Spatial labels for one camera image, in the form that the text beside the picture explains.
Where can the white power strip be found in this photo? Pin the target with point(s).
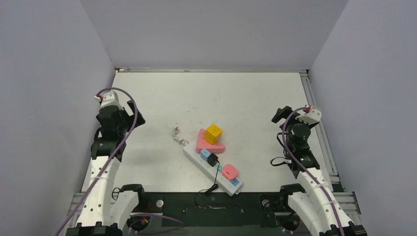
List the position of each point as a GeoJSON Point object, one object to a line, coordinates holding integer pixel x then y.
{"type": "Point", "coordinates": [201, 160]}

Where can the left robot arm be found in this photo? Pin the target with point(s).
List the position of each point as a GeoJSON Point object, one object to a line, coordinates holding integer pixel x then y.
{"type": "Point", "coordinates": [97, 217]}

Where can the aluminium frame rail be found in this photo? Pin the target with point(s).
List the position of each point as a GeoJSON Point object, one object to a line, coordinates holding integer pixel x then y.
{"type": "Point", "coordinates": [320, 129]}

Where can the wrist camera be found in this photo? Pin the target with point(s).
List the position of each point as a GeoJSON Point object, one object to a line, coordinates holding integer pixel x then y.
{"type": "Point", "coordinates": [108, 99]}
{"type": "Point", "coordinates": [312, 115]}

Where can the light blue plug adapter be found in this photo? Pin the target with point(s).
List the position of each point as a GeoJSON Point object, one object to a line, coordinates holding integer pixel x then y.
{"type": "Point", "coordinates": [204, 154]}

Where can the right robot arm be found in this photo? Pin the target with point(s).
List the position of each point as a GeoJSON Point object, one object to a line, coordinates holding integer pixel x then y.
{"type": "Point", "coordinates": [310, 198]}

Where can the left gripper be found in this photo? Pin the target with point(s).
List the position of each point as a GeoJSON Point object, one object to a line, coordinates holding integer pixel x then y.
{"type": "Point", "coordinates": [124, 113]}

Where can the black charger with cable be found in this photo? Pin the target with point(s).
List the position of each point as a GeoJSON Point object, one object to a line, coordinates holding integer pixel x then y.
{"type": "Point", "coordinates": [212, 163]}

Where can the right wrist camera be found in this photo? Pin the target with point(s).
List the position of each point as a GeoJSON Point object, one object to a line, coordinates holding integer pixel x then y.
{"type": "Point", "coordinates": [312, 115]}

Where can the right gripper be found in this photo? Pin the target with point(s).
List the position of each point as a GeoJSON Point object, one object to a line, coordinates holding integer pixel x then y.
{"type": "Point", "coordinates": [282, 113]}

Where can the small pink plug adapter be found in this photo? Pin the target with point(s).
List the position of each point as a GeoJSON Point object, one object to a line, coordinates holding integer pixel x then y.
{"type": "Point", "coordinates": [229, 172]}

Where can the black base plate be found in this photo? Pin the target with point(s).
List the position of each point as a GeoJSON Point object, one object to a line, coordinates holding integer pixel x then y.
{"type": "Point", "coordinates": [266, 209]}

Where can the yellow cube adapter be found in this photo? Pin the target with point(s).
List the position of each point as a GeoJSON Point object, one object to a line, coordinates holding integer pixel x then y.
{"type": "Point", "coordinates": [213, 134]}

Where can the pink triangular socket adapter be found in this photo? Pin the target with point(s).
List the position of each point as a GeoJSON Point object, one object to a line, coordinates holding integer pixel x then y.
{"type": "Point", "coordinates": [201, 144]}

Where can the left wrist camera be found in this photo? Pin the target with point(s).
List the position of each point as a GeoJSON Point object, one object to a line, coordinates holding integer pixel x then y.
{"type": "Point", "coordinates": [108, 99]}

